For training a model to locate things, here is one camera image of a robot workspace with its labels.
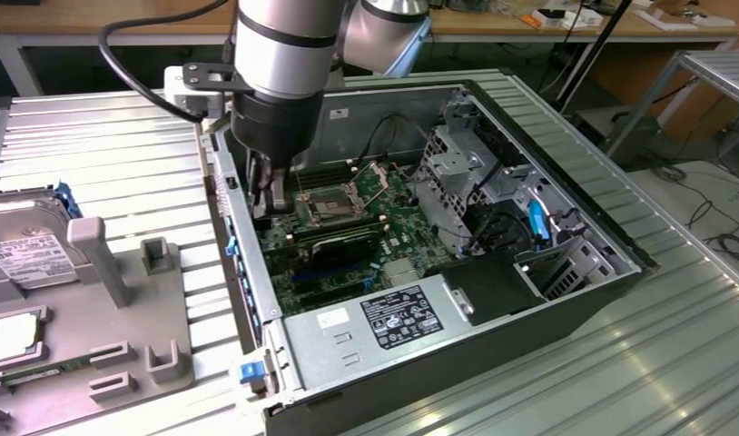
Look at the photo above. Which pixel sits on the silver CPU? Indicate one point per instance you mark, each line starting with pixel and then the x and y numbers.
pixel 8 338

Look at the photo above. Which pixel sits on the grey power supply unit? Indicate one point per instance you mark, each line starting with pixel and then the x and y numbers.
pixel 318 349

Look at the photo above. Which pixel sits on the small silver chipset heatsink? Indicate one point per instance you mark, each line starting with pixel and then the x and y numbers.
pixel 399 269

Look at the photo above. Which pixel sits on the CPU socket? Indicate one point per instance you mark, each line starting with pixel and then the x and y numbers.
pixel 334 204

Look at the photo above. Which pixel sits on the metal socket cover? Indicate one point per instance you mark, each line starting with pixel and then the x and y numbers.
pixel 373 181

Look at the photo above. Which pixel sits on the grey parts rack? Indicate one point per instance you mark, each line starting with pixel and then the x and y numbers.
pixel 103 386

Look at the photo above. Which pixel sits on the short black expansion slot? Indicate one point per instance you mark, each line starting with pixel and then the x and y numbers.
pixel 330 291
pixel 337 302

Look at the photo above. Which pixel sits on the orange and white box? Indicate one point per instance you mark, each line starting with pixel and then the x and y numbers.
pixel 558 17

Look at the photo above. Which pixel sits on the black installed RAM stick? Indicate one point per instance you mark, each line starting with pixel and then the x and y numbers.
pixel 339 228

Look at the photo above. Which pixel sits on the green RAM stick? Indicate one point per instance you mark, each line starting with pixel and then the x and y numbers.
pixel 43 372

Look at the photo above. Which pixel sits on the thin metal locking lever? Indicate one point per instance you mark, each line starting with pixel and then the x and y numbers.
pixel 299 179

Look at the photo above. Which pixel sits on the silver hard disk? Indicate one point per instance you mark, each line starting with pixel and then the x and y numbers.
pixel 18 245

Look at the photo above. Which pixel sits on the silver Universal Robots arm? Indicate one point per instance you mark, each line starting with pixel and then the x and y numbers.
pixel 285 50

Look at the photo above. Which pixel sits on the blue case latch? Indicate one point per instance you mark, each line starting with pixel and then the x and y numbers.
pixel 251 372

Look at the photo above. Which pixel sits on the metal disk bay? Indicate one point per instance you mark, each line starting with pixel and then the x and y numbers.
pixel 575 263

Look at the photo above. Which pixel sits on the green motherboard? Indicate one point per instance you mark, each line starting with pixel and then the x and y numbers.
pixel 406 218

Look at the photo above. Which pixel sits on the blue disk caddy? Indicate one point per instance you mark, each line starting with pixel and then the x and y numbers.
pixel 67 202

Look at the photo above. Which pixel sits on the blue slot retention clip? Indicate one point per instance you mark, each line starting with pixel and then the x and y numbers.
pixel 229 236

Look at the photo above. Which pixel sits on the wooden desk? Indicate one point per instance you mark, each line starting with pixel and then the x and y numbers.
pixel 134 18

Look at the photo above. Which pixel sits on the black plastic shroud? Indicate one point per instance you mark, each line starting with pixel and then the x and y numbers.
pixel 497 286

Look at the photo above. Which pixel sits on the blue expansion slot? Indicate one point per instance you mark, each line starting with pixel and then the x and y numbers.
pixel 321 274

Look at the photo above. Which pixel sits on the Nvidia graphics card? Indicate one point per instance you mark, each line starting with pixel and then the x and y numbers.
pixel 346 250

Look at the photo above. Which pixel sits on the black tripod pole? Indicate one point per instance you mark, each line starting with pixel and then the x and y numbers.
pixel 594 50

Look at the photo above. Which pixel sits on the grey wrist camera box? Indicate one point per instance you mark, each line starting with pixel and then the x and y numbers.
pixel 191 93

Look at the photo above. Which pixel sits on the white paper stack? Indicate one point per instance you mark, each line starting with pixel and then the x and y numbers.
pixel 666 20

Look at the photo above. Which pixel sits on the perforated metal drive cage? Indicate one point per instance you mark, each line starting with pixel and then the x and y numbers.
pixel 461 172

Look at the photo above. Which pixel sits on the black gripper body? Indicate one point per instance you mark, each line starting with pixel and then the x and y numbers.
pixel 273 127

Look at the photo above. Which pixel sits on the metal frame table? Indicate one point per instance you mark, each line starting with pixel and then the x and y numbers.
pixel 709 68

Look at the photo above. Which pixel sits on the open black PC case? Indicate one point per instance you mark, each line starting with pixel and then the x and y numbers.
pixel 527 354

